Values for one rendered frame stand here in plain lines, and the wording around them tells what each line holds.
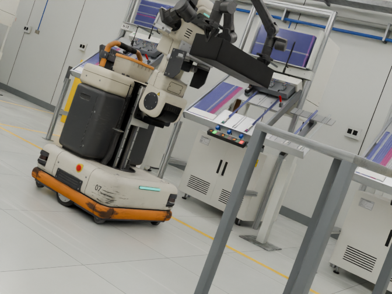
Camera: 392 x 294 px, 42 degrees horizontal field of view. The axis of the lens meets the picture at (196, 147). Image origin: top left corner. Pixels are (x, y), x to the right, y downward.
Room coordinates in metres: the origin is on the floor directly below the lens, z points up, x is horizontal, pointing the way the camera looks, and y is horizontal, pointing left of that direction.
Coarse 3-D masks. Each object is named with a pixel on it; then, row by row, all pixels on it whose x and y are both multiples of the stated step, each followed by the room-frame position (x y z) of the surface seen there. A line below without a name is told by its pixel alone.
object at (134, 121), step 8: (144, 88) 2.96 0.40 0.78; (136, 104) 2.95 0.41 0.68; (168, 104) 2.88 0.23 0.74; (136, 112) 2.97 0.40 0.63; (168, 112) 2.87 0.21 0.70; (176, 112) 2.95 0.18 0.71; (136, 120) 2.99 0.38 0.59; (144, 120) 2.92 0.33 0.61; (152, 120) 2.90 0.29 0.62; (160, 120) 2.93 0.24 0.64; (168, 120) 2.94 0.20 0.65
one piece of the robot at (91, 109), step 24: (96, 72) 2.91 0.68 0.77; (96, 96) 2.88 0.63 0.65; (120, 96) 2.99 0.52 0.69; (72, 120) 2.95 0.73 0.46; (96, 120) 2.87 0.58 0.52; (120, 120) 3.00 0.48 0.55; (72, 144) 2.91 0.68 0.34; (96, 144) 2.91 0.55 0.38; (120, 144) 3.01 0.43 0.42; (144, 144) 3.24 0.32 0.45; (120, 168) 3.03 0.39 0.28
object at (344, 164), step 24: (312, 144) 1.82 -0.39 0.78; (240, 168) 2.01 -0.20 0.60; (336, 168) 2.47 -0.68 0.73; (384, 168) 1.88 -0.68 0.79; (240, 192) 2.00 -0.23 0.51; (336, 192) 1.71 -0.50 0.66; (312, 216) 2.49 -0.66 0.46; (336, 216) 1.72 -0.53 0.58; (216, 240) 2.01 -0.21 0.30; (312, 240) 1.73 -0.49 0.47; (216, 264) 2.01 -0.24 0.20; (312, 264) 1.71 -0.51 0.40; (384, 264) 2.20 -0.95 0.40; (288, 288) 2.47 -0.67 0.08; (384, 288) 2.18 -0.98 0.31
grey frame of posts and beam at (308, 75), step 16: (336, 16) 4.19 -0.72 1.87; (240, 48) 4.57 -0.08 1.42; (320, 48) 4.18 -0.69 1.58; (304, 96) 4.16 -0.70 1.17; (176, 128) 4.16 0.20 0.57; (208, 128) 4.59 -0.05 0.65; (288, 128) 4.18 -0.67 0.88; (160, 176) 4.15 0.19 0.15; (272, 176) 4.18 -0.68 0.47; (256, 224) 4.17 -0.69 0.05
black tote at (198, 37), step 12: (204, 36) 2.52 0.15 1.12; (192, 48) 2.55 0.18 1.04; (204, 48) 2.51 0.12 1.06; (216, 48) 2.47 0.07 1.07; (228, 48) 2.51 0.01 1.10; (204, 60) 2.59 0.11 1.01; (216, 60) 2.46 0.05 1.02; (228, 60) 2.53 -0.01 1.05; (240, 60) 2.62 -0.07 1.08; (252, 60) 2.71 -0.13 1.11; (228, 72) 2.77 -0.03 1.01; (240, 72) 2.65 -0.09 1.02; (252, 72) 2.74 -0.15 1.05; (264, 72) 2.84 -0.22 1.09; (252, 84) 2.96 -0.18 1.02; (264, 84) 2.88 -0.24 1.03
